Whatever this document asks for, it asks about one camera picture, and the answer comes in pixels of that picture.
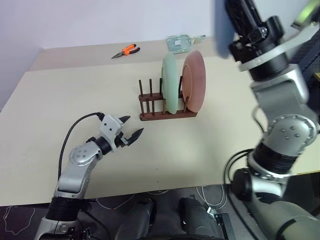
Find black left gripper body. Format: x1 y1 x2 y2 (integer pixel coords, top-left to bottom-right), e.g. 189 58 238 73
115 133 130 149

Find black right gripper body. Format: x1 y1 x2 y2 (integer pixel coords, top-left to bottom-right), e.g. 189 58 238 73
228 15 286 64

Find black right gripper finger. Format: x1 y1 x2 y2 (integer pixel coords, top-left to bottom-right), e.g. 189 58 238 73
225 0 264 39

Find blue plate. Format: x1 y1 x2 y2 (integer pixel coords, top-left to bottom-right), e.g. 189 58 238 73
211 0 236 60

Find dark wooden dish rack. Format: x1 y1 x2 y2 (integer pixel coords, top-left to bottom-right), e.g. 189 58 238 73
138 76 199 122

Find green and black device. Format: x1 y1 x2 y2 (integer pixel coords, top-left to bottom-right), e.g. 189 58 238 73
290 0 320 29

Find green plate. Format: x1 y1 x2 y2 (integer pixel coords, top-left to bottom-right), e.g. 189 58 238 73
160 51 182 116

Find clear plastic bag packet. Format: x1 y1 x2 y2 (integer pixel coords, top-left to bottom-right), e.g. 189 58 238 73
165 34 195 55

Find pink plate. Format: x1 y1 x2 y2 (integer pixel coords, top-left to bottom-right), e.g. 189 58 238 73
181 49 207 114

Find dark rounded leg cover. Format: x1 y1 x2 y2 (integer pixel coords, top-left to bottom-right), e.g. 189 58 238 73
177 196 227 240
113 198 158 240

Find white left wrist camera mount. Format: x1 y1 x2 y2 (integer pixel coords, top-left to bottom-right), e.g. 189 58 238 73
99 114 124 152

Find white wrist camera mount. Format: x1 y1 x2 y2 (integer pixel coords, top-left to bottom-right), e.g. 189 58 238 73
238 24 316 73
99 114 124 152

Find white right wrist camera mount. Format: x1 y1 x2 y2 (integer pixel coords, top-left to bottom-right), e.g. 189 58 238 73
238 24 316 73

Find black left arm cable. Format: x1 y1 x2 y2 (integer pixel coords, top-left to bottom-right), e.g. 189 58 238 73
57 112 105 181

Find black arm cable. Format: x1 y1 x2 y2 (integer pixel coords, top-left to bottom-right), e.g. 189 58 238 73
223 148 259 240
57 112 105 181

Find thin white floor cable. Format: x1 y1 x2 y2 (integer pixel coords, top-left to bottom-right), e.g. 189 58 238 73
195 184 228 209
2 205 36 234
95 189 137 211

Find orange-handled pliers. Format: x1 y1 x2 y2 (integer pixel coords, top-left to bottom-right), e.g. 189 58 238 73
111 43 141 60

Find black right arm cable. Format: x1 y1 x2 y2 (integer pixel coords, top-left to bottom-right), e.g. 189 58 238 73
223 148 259 240

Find black metal bracket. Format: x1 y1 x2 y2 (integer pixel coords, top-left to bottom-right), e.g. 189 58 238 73
206 206 231 240

